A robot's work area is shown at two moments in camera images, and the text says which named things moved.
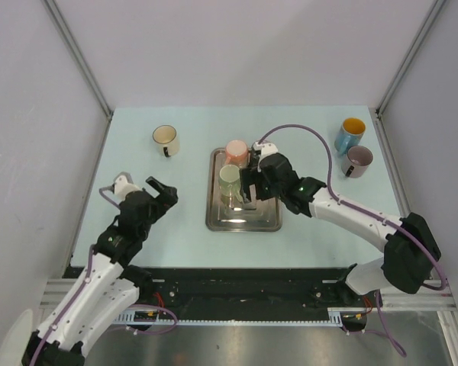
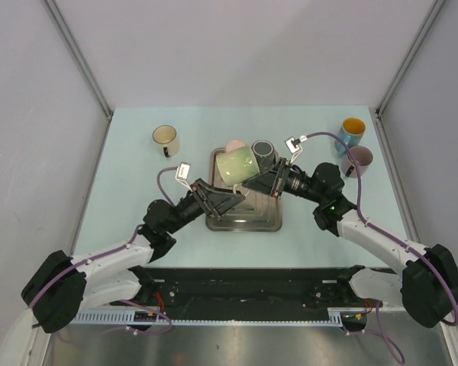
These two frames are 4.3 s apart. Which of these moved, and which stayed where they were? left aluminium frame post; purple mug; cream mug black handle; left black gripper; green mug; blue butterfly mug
Moved: green mug; left black gripper
Stayed: left aluminium frame post; cream mug black handle; blue butterfly mug; purple mug
